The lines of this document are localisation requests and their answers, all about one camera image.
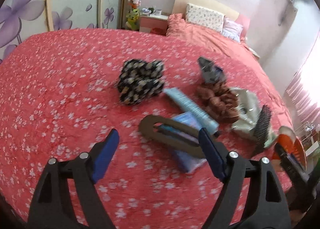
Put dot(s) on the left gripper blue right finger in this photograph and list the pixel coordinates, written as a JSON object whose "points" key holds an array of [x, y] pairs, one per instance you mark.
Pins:
{"points": [[266, 205]]}

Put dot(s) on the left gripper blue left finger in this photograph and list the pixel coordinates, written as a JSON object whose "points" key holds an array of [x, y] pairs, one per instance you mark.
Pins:
{"points": [[51, 205]]}

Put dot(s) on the red white paper cup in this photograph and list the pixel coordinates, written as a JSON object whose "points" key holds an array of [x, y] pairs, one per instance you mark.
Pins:
{"points": [[291, 144]]}

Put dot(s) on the blue tissue pack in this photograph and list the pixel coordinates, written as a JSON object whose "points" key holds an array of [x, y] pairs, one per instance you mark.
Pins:
{"points": [[186, 163]]}

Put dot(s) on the pink window curtain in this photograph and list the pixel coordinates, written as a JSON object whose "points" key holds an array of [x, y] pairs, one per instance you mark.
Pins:
{"points": [[303, 89]]}

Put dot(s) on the light blue cream tube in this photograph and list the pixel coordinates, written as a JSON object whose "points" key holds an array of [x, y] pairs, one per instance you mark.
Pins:
{"points": [[188, 105]]}

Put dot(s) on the brown plaid scrunchie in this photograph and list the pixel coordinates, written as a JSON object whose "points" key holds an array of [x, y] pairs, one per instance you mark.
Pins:
{"points": [[219, 102]]}

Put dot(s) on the red floral bedspread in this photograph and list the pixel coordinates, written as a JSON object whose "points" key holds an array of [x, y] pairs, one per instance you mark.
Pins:
{"points": [[59, 97]]}

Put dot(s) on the grey foil snack wrapper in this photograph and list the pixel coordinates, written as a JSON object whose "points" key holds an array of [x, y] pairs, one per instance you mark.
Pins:
{"points": [[210, 72]]}

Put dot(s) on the black daisy scrunchie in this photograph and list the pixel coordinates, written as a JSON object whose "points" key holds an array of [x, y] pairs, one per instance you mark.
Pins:
{"points": [[139, 80]]}

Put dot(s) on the pink striped pillow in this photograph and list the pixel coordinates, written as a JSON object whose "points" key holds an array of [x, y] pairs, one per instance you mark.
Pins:
{"points": [[232, 30]]}

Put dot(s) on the salmon pink duvet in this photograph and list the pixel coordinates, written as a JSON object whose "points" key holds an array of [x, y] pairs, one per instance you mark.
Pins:
{"points": [[210, 39]]}

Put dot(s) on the floral sliding wardrobe door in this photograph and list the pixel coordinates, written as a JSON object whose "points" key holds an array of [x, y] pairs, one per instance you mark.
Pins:
{"points": [[21, 19]]}

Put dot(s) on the white floral pillow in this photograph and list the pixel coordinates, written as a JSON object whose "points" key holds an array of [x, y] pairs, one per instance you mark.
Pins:
{"points": [[204, 17]]}

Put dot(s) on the pink bedside table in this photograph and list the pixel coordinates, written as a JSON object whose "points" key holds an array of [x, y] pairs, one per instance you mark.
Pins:
{"points": [[154, 24]]}

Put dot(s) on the white mug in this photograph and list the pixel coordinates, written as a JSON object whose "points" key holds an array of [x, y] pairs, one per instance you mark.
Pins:
{"points": [[158, 12]]}

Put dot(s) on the beige wooden headboard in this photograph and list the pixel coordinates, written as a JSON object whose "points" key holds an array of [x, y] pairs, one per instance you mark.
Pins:
{"points": [[180, 7]]}

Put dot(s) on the plush toy stack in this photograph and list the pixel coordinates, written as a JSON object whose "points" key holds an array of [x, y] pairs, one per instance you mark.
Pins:
{"points": [[132, 14]]}

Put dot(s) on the white wire rack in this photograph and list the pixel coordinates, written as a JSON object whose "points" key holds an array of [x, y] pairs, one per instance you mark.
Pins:
{"points": [[306, 133]]}

